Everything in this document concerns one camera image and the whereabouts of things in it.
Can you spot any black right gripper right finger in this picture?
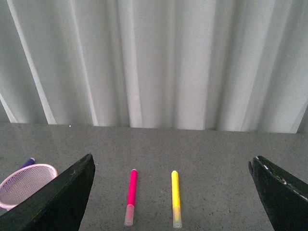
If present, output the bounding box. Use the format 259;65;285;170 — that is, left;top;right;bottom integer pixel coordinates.
248;156;308;231

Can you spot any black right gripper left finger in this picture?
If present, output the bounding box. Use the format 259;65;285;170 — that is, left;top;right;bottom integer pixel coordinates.
0;154;95;231

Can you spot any purple marker pen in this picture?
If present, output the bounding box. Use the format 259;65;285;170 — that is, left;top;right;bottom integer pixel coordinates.
19;157;36;169

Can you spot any pink marker pen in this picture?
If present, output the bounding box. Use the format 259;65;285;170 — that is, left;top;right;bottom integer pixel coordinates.
124;169;138;227

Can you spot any pink mesh cup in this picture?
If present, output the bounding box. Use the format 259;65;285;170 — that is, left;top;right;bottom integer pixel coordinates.
0;164;58;211

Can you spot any yellow marker pen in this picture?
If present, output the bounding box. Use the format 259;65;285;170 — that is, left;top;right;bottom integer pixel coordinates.
171;170;182;229

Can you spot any white curtain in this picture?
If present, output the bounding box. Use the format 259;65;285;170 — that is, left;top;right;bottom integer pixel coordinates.
0;0;308;133

